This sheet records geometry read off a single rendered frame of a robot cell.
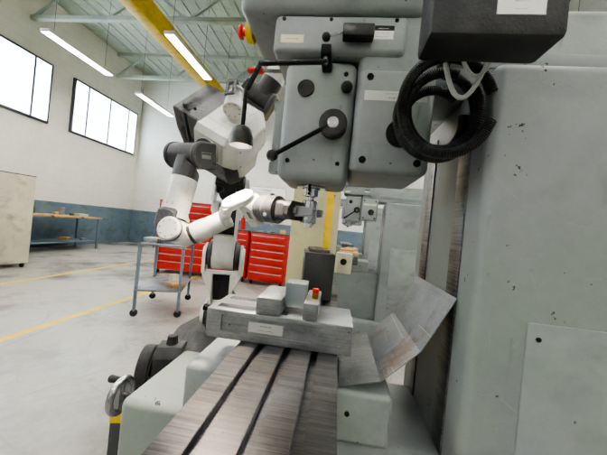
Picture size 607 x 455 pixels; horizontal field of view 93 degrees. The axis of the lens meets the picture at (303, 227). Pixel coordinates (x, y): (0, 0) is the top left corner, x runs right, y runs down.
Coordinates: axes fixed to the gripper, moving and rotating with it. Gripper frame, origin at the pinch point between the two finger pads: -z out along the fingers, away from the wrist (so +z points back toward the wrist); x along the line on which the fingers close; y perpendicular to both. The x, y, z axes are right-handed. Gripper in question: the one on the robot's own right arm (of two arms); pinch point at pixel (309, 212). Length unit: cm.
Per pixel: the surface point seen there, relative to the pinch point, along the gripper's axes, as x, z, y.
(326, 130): -10.2, -8.5, -20.0
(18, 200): 87, 623, 16
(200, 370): -24.1, 11.1, 41.8
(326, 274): 30.5, 7.2, 22.5
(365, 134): -5.3, -16.7, -20.1
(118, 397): -24, 47, 63
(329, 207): 155, 73, -14
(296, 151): -10.7, -0.6, -15.0
